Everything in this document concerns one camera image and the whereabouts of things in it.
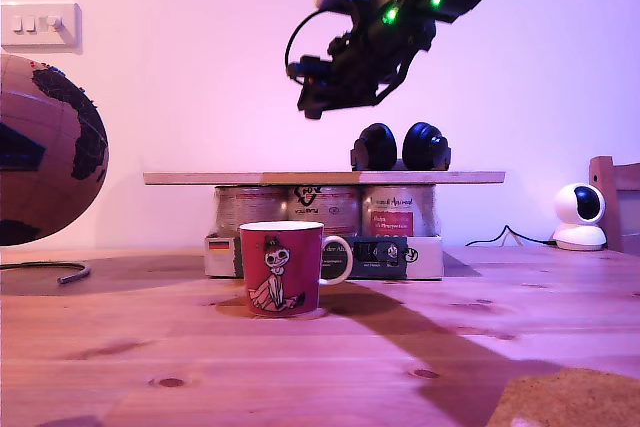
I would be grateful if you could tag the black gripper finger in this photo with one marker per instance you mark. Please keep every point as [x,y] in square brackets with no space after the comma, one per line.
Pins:
[311,97]
[350,97]

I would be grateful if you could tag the wooden shelf board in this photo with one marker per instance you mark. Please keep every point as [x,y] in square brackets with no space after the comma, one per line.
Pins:
[320,178]

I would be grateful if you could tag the black headphones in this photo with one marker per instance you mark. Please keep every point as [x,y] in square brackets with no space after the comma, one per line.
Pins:
[402,147]

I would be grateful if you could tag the tin can with black logo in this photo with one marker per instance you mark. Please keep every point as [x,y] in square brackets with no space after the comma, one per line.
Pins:
[325,209]

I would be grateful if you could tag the tin can with script lettering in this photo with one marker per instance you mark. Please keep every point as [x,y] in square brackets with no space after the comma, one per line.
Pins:
[395,212]

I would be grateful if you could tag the tin can with red label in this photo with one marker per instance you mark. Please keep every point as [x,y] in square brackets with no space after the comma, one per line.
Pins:
[250,204]

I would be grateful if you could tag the red mug with cartoon figure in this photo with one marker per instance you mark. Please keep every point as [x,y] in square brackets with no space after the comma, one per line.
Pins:
[280,267]

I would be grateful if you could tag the cardboard tray with flag print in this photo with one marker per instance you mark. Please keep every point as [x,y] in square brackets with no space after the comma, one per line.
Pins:
[420,259]

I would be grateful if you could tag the cork globe on metal stand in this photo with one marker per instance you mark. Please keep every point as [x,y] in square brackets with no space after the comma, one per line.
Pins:
[50,172]

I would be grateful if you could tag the cork mat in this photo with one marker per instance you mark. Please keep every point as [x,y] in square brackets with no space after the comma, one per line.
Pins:
[565,397]

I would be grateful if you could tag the white security camera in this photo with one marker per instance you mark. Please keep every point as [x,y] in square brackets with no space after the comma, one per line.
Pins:
[580,217]

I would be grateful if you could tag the white light switch panel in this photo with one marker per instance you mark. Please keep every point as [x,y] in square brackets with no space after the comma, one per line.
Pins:
[40,29]

